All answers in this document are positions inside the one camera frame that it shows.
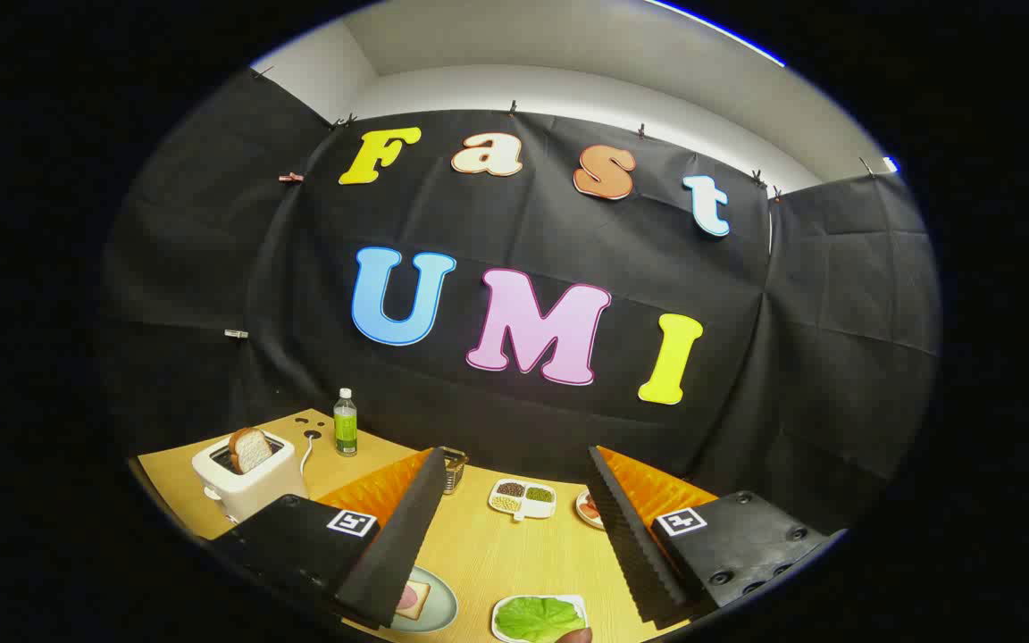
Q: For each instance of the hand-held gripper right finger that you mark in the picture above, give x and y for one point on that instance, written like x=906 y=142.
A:
x=631 y=536

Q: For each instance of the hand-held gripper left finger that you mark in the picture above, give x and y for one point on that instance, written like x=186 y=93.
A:
x=398 y=536

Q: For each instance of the green lettuce leaf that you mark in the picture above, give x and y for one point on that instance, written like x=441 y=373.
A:
x=537 y=619

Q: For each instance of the toasted bread slice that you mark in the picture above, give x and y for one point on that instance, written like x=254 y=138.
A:
x=251 y=449

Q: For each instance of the red meat slice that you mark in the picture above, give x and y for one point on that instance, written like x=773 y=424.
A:
x=592 y=509

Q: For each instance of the white round plate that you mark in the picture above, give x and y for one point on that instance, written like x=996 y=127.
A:
x=582 y=513

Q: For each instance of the pink ham slice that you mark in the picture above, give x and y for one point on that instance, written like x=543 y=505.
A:
x=406 y=599

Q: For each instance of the white bread slice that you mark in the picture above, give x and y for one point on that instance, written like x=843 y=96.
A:
x=420 y=600

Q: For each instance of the pale green round plate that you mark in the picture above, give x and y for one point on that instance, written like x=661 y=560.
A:
x=441 y=607

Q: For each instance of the white divided dish with beans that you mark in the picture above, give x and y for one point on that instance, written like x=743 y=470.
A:
x=522 y=498

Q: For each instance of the green label plastic bottle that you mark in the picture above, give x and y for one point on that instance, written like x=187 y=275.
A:
x=346 y=429

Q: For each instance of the white square plate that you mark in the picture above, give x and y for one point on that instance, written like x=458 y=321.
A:
x=496 y=621

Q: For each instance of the white toaster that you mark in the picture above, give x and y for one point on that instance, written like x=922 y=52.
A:
x=255 y=493

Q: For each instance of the black backdrop cloth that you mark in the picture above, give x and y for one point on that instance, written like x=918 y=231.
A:
x=523 y=223

